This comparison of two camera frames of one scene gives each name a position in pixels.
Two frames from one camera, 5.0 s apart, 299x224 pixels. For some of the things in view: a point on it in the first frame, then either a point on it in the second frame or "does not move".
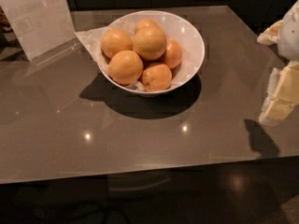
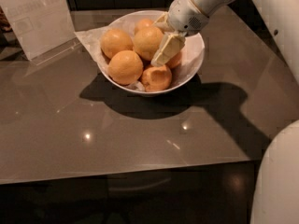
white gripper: [290, 36] to [186, 15]
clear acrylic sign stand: [41, 20] does not move
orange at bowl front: [156, 77] does not move
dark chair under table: [181, 196] does not move
